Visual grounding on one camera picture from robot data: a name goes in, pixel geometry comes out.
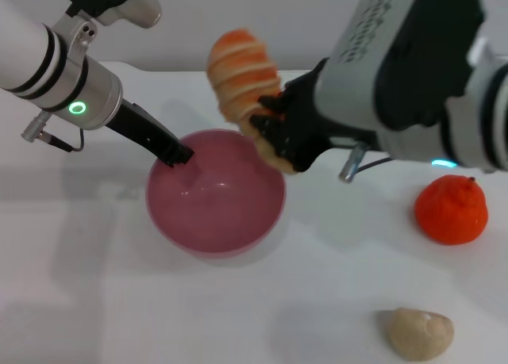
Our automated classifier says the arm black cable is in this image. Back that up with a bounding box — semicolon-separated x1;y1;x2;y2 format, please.
337;141;394;183
20;117;85;153

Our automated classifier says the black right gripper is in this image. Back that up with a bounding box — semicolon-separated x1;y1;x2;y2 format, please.
248;57;376;174

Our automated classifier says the beige round bun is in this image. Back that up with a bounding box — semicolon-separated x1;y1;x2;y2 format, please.
376;307;455;361

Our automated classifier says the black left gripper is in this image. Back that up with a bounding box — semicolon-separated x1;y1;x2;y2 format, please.
105;100;195;169

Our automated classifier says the left wrist camera housing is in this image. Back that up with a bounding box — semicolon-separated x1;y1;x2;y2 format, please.
55;0;163;29

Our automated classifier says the pink plastic bowl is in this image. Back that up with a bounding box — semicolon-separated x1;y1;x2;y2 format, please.
145;128;287;265

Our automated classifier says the orange tangerine toy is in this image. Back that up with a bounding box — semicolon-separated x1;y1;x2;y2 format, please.
414;174;489;245

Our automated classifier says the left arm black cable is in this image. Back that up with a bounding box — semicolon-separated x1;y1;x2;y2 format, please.
20;117;85;153

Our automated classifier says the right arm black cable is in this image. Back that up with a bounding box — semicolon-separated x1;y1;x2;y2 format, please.
337;141;394;183

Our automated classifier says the long ridged orange bread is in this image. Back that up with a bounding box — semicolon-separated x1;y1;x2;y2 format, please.
206;29;298;175

